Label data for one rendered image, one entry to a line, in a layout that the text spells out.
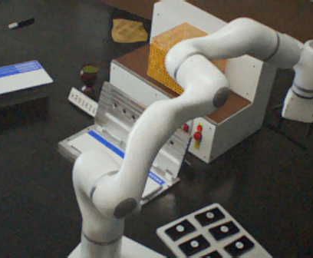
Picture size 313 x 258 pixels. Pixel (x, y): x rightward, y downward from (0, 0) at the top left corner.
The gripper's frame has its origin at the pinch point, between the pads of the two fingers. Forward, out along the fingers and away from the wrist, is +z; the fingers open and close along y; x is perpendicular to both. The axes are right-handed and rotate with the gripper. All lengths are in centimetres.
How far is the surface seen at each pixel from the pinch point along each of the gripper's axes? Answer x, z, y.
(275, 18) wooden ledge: -147, 32, 6
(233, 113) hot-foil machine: -26.4, 15.6, 19.4
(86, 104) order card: -35, 31, 78
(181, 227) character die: 20.2, 34.2, 29.2
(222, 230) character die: 17.3, 34.2, 15.4
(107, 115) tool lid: -23, 26, 67
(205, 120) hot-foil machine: -19.4, 16.4, 29.1
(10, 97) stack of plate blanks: -29, 31, 108
